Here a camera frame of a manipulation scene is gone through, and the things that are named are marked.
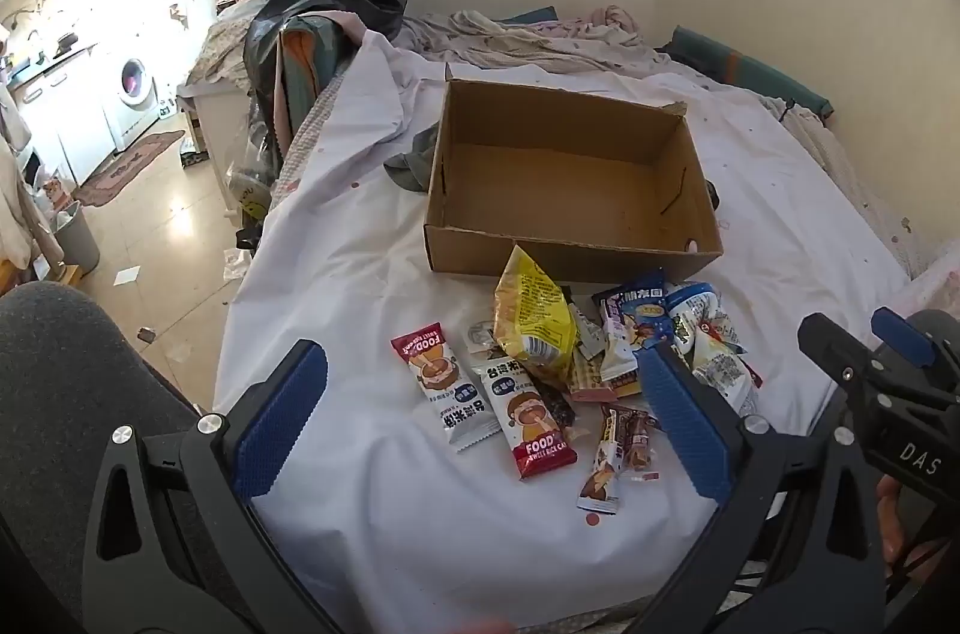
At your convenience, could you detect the grey cloth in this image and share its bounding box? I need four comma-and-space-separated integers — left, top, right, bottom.
383, 125, 441, 194

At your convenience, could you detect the blue cartoon snack packet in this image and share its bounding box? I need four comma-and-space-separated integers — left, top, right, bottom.
592, 269, 670, 351

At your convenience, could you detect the small white snack packet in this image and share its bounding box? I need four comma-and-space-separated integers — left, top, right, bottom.
598, 332, 643, 398

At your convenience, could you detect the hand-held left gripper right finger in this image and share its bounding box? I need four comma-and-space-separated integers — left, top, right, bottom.
622, 341, 886, 634

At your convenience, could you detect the person's right hand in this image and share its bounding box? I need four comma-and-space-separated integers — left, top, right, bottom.
876, 475, 952, 579

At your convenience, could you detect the yellow snack bag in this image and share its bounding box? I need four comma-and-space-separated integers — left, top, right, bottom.
492, 243, 579, 374

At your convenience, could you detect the person's grey trouser leg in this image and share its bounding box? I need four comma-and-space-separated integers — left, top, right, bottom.
0, 284, 241, 634

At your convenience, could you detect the white washing machine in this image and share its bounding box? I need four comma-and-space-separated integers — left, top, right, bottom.
100, 47, 164, 153

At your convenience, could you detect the small brown candy packet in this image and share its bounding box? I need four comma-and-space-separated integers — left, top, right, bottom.
621, 407, 662, 476

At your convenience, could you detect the crumpled floral blanket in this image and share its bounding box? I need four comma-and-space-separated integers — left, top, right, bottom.
396, 4, 670, 78

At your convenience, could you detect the brown cardboard box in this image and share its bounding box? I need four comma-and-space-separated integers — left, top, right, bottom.
423, 78, 725, 283

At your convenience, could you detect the brown floor mat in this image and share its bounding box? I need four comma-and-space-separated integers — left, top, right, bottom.
71, 129, 186, 209

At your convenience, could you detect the long brown chocolate bar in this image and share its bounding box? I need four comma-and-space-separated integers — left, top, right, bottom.
576, 404, 626, 516

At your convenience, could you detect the pink wafer bar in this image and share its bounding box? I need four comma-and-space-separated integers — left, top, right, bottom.
568, 345, 620, 404

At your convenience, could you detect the clear plastic bag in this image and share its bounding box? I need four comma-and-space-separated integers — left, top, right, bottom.
223, 115, 280, 224

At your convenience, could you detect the white cabinet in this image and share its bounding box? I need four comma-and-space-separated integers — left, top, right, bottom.
175, 81, 254, 209

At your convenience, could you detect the teal pillow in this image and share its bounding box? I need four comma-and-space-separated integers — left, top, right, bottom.
660, 24, 835, 119

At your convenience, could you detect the folded teal and orange bedding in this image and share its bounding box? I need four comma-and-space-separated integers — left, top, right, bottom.
276, 14, 355, 157

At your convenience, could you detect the grey trash bin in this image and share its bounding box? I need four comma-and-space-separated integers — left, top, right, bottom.
51, 201, 101, 277

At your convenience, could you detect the floral quilt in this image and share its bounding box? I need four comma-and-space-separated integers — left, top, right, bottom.
780, 105, 960, 307

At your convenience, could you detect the white bed sheet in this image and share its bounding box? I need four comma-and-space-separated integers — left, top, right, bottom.
213, 29, 914, 634

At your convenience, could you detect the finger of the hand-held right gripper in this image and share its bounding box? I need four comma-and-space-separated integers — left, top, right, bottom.
871, 307, 960, 380
797, 313, 883, 399

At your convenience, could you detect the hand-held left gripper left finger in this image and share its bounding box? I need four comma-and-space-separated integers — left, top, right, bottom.
82, 338, 338, 634

